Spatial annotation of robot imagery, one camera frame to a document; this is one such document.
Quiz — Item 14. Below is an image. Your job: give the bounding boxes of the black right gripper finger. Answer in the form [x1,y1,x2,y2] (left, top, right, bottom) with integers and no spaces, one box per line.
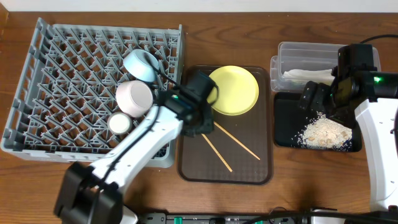
[298,81,317,109]
[310,83,330,113]

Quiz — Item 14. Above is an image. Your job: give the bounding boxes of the wooden chopstick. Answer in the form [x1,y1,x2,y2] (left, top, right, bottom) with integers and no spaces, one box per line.
[201,134,233,172]
[214,121,261,161]

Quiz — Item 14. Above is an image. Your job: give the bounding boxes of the white napkin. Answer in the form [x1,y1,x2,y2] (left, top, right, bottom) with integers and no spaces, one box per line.
[282,69,334,82]

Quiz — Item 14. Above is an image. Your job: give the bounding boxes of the rice grains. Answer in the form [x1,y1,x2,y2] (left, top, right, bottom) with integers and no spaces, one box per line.
[296,112,353,151]

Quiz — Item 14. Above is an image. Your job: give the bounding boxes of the yellow plate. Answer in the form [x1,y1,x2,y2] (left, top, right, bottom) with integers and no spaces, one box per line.
[208,65,259,116]

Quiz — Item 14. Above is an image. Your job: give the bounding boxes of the pink white bowl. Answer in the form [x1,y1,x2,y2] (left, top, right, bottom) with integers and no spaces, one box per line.
[116,80,154,118]

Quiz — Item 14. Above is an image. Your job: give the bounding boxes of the small white cup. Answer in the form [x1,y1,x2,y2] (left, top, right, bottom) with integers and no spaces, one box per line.
[107,112,132,134]

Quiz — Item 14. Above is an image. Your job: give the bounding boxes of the light blue bowl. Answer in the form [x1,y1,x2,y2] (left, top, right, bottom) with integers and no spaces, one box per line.
[123,49,160,82]

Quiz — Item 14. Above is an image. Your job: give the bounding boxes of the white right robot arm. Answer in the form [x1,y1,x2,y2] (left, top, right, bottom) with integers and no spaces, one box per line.
[298,68,397,223]

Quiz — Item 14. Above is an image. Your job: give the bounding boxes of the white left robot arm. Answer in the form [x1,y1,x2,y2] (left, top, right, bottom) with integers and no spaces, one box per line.
[53,87,212,223]

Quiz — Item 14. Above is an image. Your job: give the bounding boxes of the black plastic tray bin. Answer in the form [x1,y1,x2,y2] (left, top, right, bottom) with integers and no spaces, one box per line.
[274,92,362,152]

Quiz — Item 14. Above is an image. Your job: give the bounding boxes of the brown serving tray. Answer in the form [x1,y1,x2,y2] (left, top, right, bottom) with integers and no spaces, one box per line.
[177,67,273,185]

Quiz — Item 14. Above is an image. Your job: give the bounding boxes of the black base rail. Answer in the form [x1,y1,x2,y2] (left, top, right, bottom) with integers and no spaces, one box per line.
[137,207,397,224]

